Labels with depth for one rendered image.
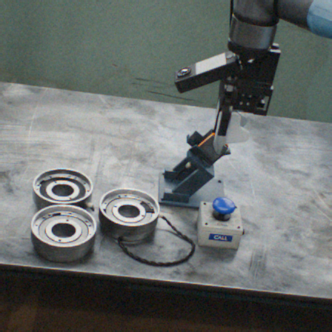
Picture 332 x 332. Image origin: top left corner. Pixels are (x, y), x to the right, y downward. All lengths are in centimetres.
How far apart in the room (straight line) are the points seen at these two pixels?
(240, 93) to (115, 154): 34
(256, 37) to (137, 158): 40
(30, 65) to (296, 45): 112
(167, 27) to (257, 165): 140
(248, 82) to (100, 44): 167
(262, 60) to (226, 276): 36
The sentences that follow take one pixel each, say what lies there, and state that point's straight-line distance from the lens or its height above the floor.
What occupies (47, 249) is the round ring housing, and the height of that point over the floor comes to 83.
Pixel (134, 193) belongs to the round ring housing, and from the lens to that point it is 114.
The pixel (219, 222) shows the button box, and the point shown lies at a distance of 110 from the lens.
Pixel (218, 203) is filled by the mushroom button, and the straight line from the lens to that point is 109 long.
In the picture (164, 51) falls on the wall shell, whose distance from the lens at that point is 271.
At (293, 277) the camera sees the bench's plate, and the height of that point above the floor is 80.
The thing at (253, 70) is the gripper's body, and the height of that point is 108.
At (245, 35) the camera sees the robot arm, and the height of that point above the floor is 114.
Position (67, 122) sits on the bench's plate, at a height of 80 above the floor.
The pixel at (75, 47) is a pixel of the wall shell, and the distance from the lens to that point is 273.
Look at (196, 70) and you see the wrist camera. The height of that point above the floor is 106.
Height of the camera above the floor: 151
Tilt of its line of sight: 33 degrees down
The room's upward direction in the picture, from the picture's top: 10 degrees clockwise
